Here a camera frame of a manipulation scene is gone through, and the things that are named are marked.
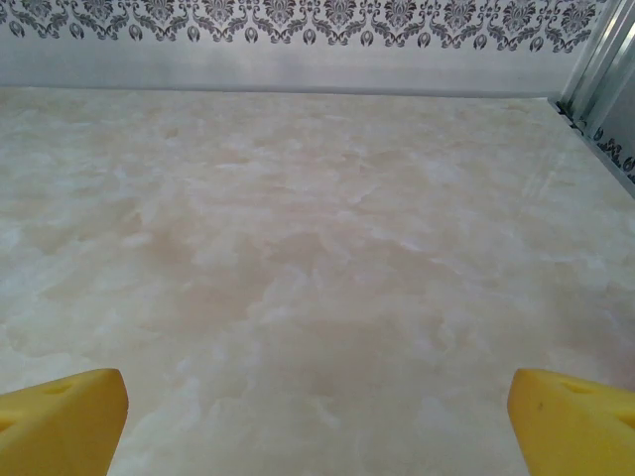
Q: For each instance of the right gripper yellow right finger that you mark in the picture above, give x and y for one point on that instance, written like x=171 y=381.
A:
x=575 y=431

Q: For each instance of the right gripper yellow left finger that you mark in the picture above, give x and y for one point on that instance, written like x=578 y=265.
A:
x=59 y=426

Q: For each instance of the silver metal frame post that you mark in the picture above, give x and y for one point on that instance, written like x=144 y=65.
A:
x=595 y=54

